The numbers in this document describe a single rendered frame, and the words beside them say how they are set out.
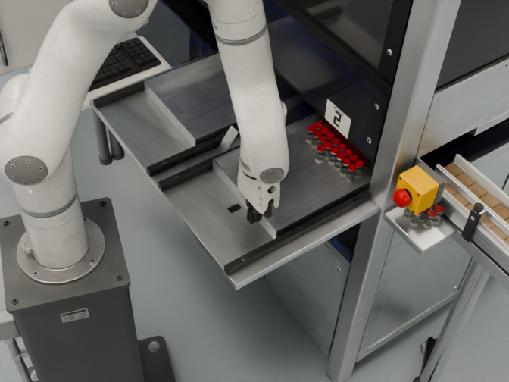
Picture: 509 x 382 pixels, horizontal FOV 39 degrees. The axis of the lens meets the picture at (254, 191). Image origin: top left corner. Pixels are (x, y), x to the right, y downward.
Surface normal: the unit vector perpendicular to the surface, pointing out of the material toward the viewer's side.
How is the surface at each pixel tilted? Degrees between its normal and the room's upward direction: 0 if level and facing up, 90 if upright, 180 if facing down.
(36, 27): 90
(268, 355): 0
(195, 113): 0
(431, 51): 90
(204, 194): 0
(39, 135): 65
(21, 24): 90
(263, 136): 59
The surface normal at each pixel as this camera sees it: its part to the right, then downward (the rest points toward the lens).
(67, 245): 0.58, 0.62
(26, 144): 0.22, 0.33
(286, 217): 0.04, -0.66
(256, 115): -0.02, 0.07
